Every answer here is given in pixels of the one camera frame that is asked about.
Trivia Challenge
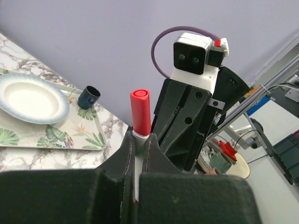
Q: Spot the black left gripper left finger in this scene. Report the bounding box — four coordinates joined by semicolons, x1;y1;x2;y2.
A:
0;131;135;224

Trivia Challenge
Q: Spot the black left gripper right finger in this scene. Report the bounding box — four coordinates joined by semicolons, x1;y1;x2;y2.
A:
139;134;262;224

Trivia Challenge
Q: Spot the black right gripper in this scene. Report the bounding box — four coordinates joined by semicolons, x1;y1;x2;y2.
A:
151;67;249;171

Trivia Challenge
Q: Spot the white marker red tip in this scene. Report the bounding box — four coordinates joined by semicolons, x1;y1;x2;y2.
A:
130;89;151;201

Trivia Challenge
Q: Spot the floral leaf pattern tray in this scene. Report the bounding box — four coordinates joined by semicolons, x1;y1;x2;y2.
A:
0;81;107;150

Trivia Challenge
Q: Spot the dark blue mug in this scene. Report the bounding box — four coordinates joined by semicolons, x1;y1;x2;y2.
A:
78;86;101;110

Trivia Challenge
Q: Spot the white plate blue rim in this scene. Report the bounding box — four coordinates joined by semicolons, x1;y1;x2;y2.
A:
0;73;70;125

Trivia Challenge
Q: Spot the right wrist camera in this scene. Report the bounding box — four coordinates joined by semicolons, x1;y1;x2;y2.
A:
170;32;229;93

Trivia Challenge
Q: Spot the aluminium frame rail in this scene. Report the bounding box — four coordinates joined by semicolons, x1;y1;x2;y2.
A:
215;30;299;134

